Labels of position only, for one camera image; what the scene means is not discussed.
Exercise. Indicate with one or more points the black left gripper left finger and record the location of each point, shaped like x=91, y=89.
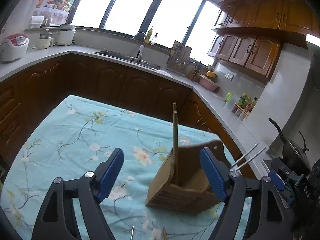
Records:
x=56, y=218

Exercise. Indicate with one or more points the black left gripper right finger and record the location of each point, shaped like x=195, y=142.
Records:
x=267, y=217

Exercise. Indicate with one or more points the yellow wooden chopstick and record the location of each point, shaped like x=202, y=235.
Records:
x=175, y=145

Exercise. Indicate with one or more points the kitchen faucet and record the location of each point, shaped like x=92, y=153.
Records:
x=141, y=36

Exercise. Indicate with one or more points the black wok with lid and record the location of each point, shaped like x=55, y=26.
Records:
x=294, y=157

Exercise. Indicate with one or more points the wooden utensil holder box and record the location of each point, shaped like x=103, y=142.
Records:
x=181, y=184

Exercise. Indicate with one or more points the teal floral tablecloth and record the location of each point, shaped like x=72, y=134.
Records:
x=75, y=138

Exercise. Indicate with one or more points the spice bottle rack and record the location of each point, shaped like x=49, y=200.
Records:
x=243, y=107

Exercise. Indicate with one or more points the green cup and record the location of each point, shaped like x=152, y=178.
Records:
x=228, y=97

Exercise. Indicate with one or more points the pink basin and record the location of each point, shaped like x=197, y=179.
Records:
x=208, y=83

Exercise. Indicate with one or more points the white rice cooker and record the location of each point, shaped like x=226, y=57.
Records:
x=14, y=47

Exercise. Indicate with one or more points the wooden knife block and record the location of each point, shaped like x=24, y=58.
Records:
x=179, y=58

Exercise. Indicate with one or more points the white pot with lid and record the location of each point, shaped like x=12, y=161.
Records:
x=65, y=35

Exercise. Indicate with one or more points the upper wooden wall cabinets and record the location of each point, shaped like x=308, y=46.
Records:
x=250, y=34

